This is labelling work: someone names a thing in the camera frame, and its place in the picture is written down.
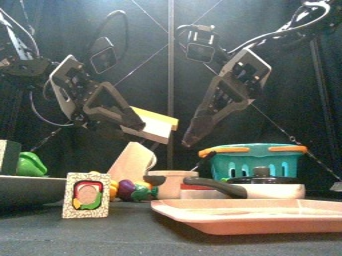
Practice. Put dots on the white yellow egg sushi toy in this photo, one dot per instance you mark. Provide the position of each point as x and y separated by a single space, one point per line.
154 128

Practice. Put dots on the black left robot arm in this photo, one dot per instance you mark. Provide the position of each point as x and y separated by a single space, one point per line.
21 65

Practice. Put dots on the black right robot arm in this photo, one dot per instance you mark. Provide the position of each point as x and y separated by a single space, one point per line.
308 23

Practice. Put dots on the speckled sushi roll toy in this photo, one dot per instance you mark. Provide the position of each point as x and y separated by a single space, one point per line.
86 195

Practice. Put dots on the white red toy stove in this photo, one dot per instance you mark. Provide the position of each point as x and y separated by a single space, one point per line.
276 191

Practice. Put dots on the beige wooden cutting board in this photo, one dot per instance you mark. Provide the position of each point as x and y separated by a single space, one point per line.
131 163

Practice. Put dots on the teal basket orange rim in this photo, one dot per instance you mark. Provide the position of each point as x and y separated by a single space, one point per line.
249 160

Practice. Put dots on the yellow toy corn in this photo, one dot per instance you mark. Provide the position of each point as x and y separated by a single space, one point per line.
113 189

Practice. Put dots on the purple toy eggplant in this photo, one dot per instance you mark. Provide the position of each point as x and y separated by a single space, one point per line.
126 189

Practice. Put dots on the green toy vegetable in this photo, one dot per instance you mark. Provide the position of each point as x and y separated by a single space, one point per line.
145 192

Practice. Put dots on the green pepper toy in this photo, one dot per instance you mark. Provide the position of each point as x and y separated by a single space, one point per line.
31 165

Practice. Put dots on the beige toy pot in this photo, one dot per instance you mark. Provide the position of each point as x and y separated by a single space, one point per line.
174 186

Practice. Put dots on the black toy frying pan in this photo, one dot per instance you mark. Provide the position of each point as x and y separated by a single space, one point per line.
222 186

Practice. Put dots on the dark green block toy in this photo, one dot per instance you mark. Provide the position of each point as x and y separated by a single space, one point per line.
9 157

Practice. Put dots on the grey metal tray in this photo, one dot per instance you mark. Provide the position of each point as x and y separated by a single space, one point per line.
27 190

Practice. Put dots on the pink plastic tray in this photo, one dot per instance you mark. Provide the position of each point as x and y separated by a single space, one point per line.
249 215

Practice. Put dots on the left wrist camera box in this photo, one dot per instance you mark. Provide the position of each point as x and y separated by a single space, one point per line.
103 57

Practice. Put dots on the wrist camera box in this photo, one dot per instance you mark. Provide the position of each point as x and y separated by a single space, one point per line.
103 57
201 45

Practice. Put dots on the grey vertical frame pole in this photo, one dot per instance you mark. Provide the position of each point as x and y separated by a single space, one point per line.
170 83

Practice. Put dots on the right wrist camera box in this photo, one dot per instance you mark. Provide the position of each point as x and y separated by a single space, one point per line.
201 45

